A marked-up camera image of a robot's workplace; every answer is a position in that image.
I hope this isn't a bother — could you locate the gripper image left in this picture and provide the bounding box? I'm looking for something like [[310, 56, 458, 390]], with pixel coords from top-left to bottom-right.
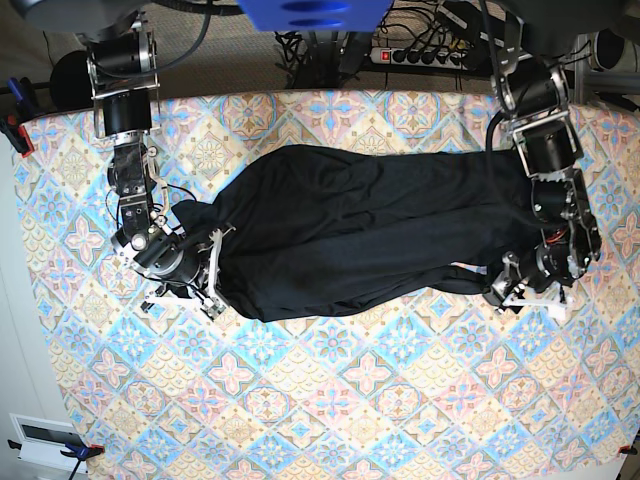
[[132, 232, 214, 300]]

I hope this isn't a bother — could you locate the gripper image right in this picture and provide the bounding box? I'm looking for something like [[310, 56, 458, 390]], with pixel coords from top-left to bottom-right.
[[482, 249, 570, 310]]

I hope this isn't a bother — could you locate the black t-shirt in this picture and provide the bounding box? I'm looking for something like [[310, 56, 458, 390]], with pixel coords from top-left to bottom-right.
[[173, 145, 541, 322]]

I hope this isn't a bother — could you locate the robot arm image right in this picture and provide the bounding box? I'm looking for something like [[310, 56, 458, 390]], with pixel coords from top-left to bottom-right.
[[484, 46, 602, 312]]

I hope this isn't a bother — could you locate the patterned tablecloth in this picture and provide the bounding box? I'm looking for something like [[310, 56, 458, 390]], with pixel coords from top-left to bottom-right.
[[12, 107, 639, 479]]

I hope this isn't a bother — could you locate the black round speaker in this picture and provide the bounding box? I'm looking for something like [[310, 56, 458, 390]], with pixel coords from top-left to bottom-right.
[[49, 50, 94, 112]]

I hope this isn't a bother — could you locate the orange clamp lower right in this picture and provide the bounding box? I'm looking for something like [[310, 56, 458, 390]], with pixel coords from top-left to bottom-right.
[[618, 445, 639, 456]]

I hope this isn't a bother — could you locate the blue clamp lower left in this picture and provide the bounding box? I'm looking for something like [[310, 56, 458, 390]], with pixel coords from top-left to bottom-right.
[[7, 440, 104, 479]]

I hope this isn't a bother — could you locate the red black clamp upper left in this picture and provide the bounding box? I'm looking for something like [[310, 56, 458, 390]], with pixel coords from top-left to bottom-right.
[[1, 77, 34, 158]]

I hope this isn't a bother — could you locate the white power strip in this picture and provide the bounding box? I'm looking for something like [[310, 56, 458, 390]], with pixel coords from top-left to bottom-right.
[[369, 47, 466, 70]]

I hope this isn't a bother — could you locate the white round device upper right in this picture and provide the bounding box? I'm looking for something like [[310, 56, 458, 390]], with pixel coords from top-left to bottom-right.
[[594, 29, 625, 70]]

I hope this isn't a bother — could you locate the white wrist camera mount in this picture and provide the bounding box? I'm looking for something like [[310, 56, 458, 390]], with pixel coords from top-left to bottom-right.
[[497, 282, 574, 321], [140, 224, 235, 320]]

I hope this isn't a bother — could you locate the white wall vent box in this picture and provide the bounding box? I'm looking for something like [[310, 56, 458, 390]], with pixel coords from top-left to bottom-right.
[[9, 413, 82, 472]]

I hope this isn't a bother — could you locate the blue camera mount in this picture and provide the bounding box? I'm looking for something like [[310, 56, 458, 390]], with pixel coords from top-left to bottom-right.
[[237, 0, 393, 33]]

